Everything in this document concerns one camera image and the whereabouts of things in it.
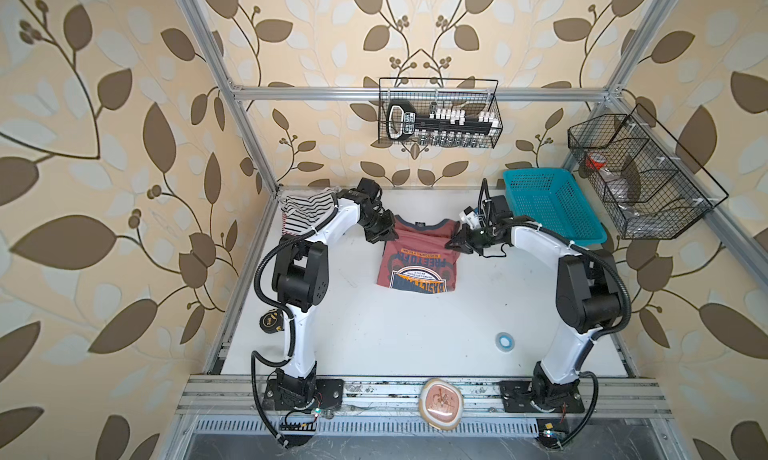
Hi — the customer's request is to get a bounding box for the black tool in basket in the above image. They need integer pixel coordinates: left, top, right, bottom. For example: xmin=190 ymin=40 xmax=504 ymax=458
xmin=382 ymin=100 xmax=502 ymax=141

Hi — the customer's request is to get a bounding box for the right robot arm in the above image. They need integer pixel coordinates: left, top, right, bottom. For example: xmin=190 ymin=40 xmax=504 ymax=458
xmin=446 ymin=182 xmax=631 ymax=450

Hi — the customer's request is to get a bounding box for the maroon tank top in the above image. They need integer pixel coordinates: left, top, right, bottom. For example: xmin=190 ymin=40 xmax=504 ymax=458
xmin=376 ymin=215 xmax=460 ymax=294

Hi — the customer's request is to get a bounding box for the back wire basket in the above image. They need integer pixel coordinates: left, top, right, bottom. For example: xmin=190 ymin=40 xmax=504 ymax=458
xmin=378 ymin=76 xmax=503 ymax=149

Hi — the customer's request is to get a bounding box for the blue tape roll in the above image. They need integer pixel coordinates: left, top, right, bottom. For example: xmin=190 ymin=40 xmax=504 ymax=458
xmin=495 ymin=332 xmax=515 ymax=353

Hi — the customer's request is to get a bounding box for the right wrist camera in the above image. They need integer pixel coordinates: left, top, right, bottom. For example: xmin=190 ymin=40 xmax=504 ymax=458
xmin=460 ymin=206 xmax=482 ymax=230

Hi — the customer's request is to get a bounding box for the black white striped tank top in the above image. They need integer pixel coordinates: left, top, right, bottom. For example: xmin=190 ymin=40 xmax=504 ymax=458
xmin=278 ymin=188 xmax=338 ymax=236

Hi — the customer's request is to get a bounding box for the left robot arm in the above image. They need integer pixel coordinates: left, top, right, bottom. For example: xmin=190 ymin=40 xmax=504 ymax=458
xmin=250 ymin=178 xmax=397 ymax=449

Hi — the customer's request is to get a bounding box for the right wire basket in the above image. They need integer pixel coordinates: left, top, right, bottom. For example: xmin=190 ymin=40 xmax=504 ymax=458
xmin=568 ymin=104 xmax=729 ymax=240

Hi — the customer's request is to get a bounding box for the teal plastic basket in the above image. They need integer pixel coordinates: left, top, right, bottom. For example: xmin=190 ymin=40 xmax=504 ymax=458
xmin=503 ymin=168 xmax=608 ymax=246

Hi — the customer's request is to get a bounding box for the pink round badge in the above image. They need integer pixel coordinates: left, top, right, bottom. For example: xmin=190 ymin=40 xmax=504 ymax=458
xmin=418 ymin=378 xmax=464 ymax=431

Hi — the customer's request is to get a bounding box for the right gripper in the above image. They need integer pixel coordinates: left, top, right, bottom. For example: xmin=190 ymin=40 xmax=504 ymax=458
xmin=445 ymin=223 xmax=500 ymax=255

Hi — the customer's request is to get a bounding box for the wire basket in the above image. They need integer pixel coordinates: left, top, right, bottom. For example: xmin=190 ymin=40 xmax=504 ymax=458
xmin=378 ymin=76 xmax=503 ymax=149
xmin=568 ymin=104 xmax=729 ymax=240

